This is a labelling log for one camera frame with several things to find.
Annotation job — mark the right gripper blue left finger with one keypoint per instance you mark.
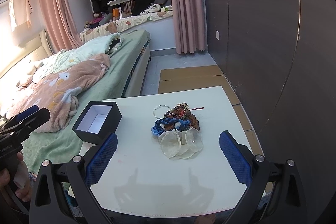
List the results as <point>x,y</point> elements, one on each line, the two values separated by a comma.
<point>98,157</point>

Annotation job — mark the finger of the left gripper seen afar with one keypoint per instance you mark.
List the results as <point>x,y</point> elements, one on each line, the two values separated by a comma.
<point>31,116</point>

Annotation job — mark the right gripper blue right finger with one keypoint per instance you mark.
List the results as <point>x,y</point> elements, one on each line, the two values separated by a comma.
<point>236,159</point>

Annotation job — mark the black jewelry box white interior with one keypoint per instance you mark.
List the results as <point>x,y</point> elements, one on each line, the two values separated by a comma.
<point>97,121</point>

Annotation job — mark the translucent shell disc jewelry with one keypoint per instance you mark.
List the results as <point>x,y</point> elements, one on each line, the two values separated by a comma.
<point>181,144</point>

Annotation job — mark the gold butterfly brooch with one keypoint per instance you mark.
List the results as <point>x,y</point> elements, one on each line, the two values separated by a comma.
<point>182,106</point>

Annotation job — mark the thin silver hoop bangle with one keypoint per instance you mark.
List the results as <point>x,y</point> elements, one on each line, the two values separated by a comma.
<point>160,111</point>

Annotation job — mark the pink duck print blanket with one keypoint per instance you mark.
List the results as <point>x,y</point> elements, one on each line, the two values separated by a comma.
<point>58,92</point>

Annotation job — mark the white table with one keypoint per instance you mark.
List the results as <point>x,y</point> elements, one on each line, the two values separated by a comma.
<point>139,180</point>

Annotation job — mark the bed with green sheet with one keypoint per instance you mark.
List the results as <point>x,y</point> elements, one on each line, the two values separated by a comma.
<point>62,145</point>

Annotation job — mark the flattened brown cardboard sheet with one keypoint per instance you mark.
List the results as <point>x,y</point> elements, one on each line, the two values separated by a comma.
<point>182,79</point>

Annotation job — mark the light green floral quilt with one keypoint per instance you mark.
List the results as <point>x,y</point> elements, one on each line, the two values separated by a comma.
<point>63,60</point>

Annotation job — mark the left pink curtain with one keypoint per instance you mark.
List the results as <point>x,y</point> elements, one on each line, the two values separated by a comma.
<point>60,25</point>

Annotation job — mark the pink curtain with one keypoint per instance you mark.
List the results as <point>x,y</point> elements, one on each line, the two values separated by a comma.
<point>60,25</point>
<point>189,25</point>

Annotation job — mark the hanging white garment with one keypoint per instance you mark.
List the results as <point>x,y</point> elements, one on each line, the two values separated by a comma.
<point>19,12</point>

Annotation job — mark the floral window seat cushion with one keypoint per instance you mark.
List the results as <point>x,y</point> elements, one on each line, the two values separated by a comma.
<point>121,25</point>

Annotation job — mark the orange box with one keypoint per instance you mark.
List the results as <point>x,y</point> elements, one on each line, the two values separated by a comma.
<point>115,14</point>

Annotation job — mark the dark brown wardrobe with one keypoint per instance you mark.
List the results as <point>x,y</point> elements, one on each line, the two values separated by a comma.
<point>279,57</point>

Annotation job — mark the right pink curtain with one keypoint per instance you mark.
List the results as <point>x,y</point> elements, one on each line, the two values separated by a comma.
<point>189,25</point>

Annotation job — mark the white wall switch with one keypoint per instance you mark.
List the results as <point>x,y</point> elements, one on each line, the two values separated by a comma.
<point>217,35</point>

